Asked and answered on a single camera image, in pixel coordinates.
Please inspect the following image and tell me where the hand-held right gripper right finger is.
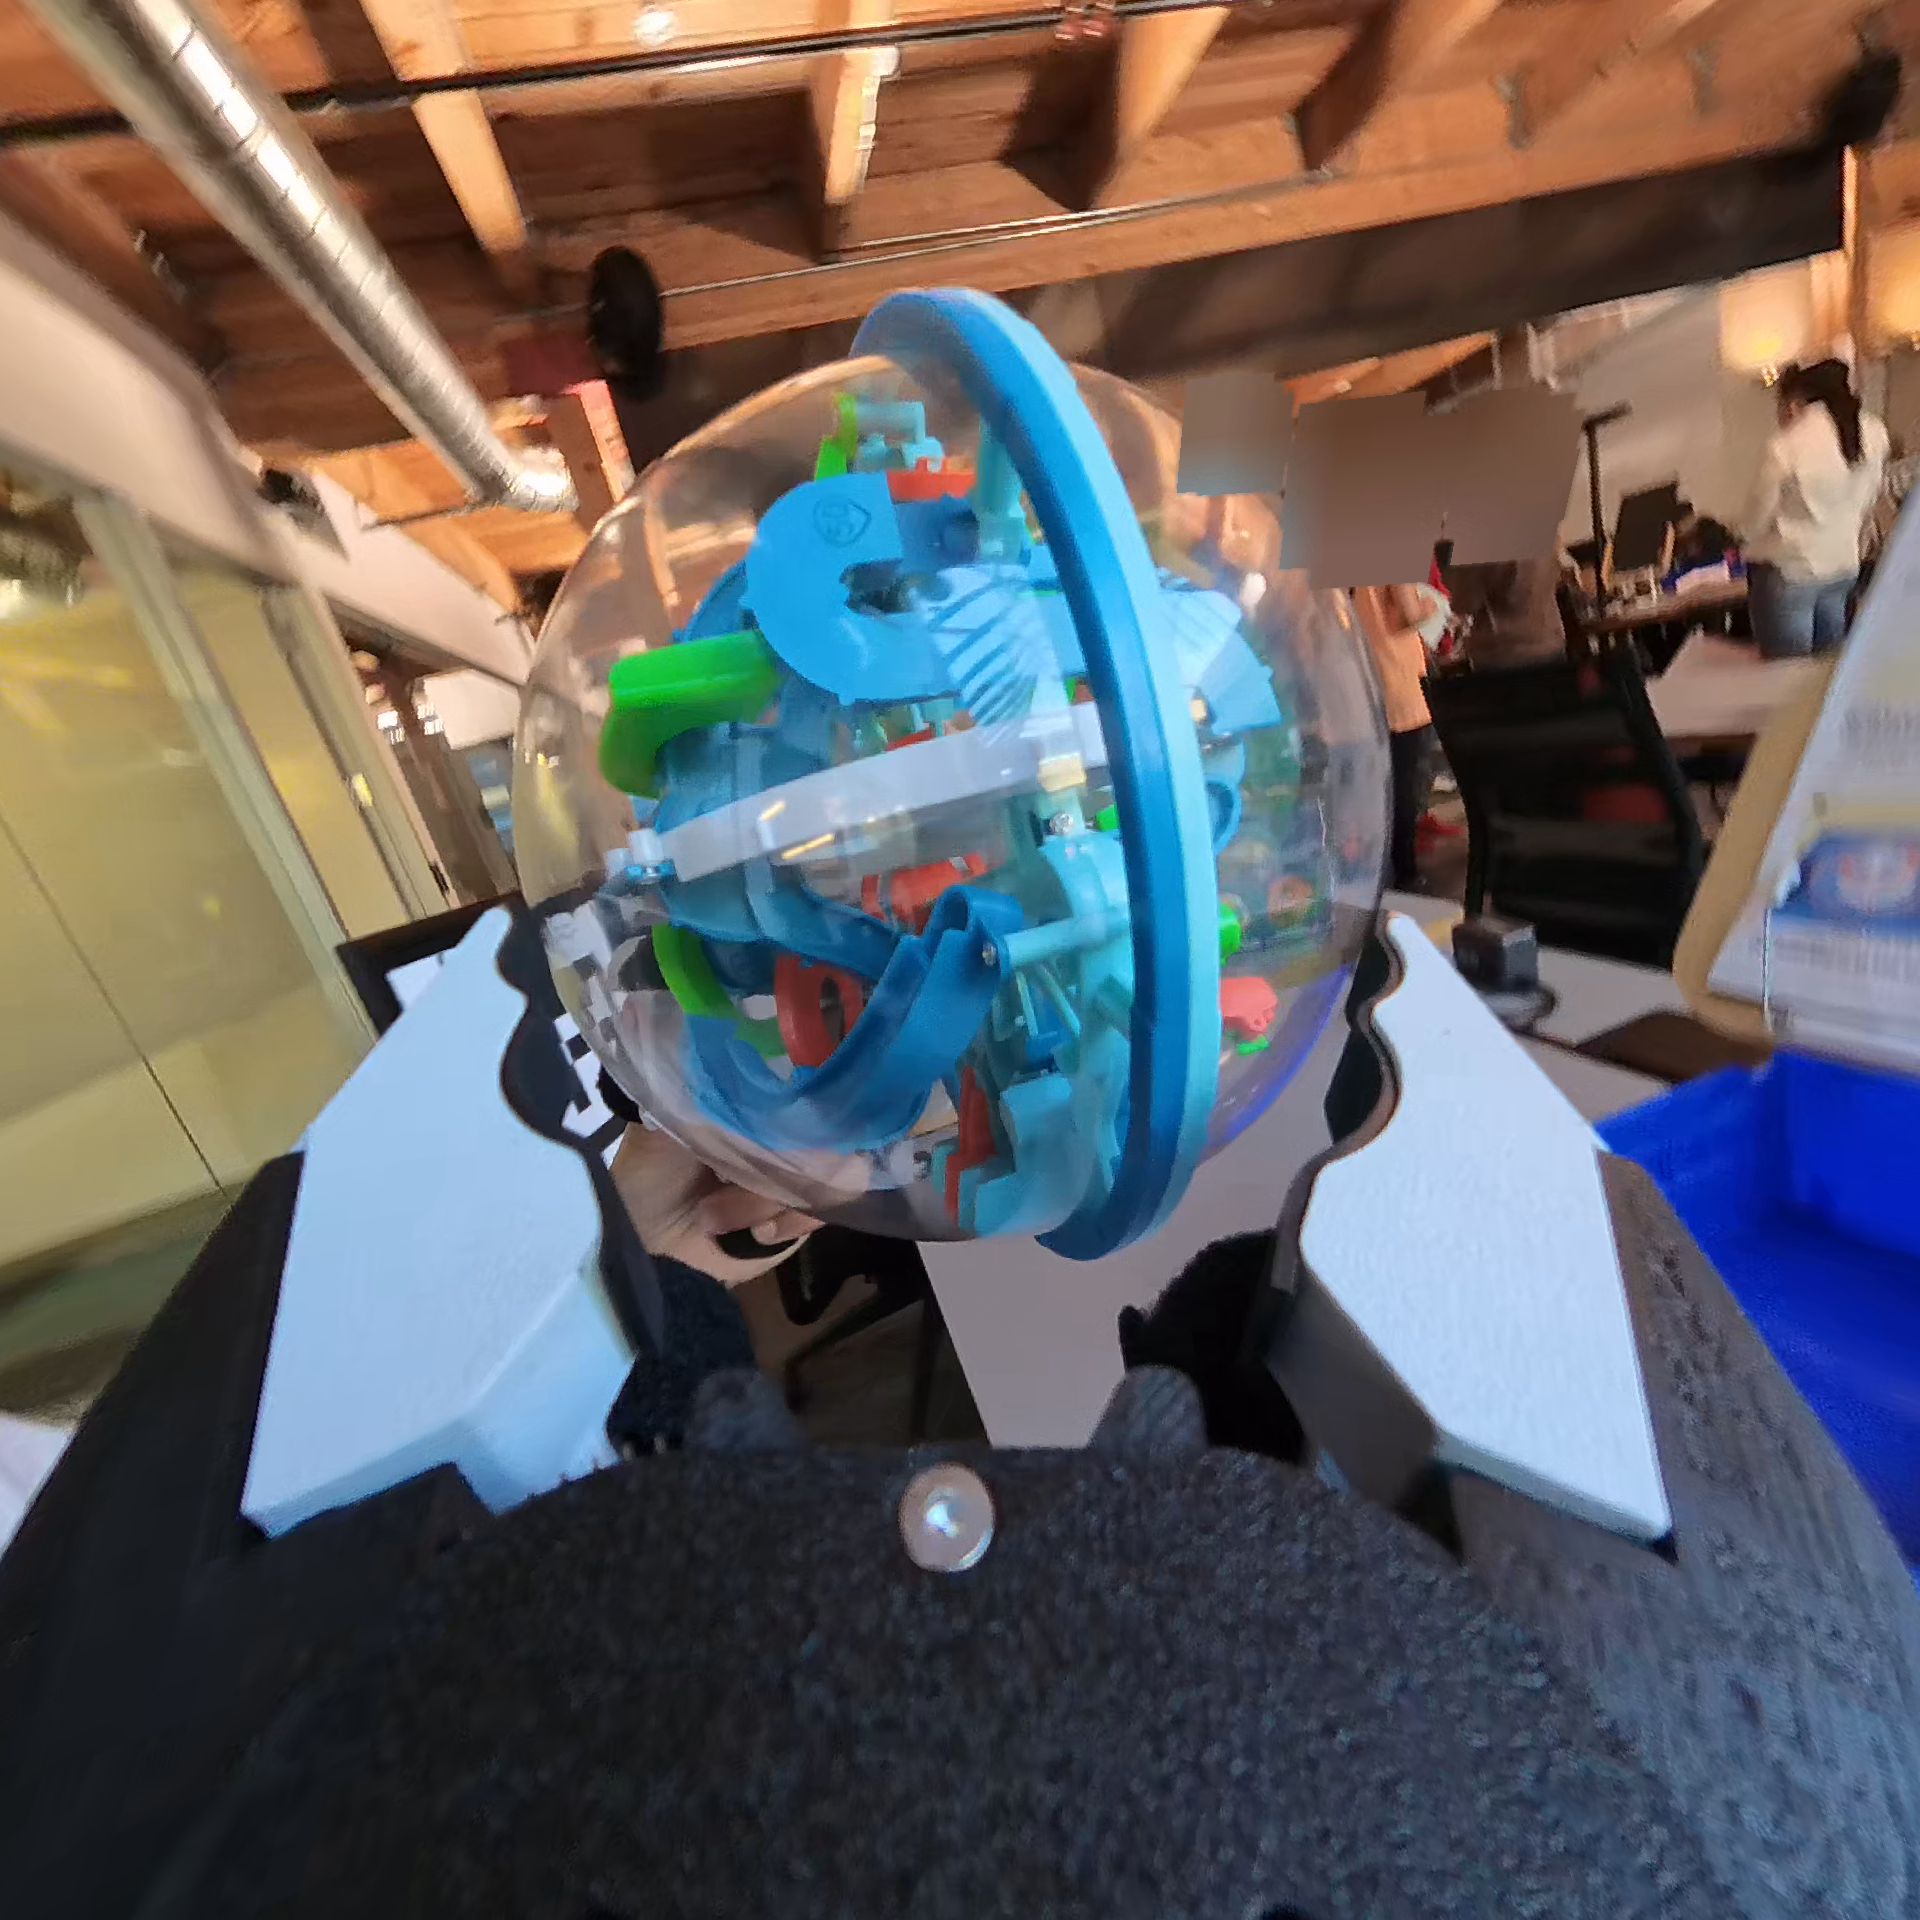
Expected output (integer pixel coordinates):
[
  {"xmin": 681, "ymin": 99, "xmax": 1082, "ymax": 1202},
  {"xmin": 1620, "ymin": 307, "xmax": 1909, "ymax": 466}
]
[{"xmin": 1266, "ymin": 912, "xmax": 1675, "ymax": 1547}]

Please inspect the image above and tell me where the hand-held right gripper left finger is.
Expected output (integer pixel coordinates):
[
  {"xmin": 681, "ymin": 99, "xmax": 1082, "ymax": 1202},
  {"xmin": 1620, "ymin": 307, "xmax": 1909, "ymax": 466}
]
[{"xmin": 238, "ymin": 903, "xmax": 669, "ymax": 1538}]

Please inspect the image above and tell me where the clear plastic maze ball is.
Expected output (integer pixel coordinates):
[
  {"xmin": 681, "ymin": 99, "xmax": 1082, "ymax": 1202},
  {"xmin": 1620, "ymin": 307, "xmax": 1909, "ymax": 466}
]
[{"xmin": 511, "ymin": 284, "xmax": 1387, "ymax": 1260}]

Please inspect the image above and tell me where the person's left hand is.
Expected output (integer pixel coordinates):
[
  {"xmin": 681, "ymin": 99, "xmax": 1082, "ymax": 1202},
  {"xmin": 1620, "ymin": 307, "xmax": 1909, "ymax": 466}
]
[{"xmin": 613, "ymin": 1126, "xmax": 825, "ymax": 1295}]

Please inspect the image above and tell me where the blue plastic bin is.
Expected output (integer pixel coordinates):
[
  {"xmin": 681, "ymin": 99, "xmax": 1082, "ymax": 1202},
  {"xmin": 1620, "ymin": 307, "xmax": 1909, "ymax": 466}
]
[{"xmin": 1594, "ymin": 1047, "xmax": 1920, "ymax": 1570}]

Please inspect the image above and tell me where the black framed marker sign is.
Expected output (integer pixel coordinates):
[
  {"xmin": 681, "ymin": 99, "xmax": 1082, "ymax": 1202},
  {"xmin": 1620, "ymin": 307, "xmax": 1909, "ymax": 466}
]
[{"xmin": 336, "ymin": 897, "xmax": 527, "ymax": 1029}]

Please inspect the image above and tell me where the printed instruction sheet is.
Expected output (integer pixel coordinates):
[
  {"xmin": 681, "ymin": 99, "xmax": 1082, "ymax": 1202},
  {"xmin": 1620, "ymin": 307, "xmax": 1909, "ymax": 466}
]
[{"xmin": 1673, "ymin": 498, "xmax": 1920, "ymax": 1082}]

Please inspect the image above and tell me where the black round ceiling fixture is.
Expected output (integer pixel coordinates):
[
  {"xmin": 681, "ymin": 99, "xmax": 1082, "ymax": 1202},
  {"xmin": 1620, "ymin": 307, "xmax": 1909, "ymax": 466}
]
[{"xmin": 584, "ymin": 250, "xmax": 669, "ymax": 405}]

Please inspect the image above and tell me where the silver spiral air duct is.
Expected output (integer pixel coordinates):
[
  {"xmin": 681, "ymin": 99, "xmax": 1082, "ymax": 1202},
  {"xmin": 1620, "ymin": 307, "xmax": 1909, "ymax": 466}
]
[{"xmin": 21, "ymin": 0, "xmax": 579, "ymax": 516}]

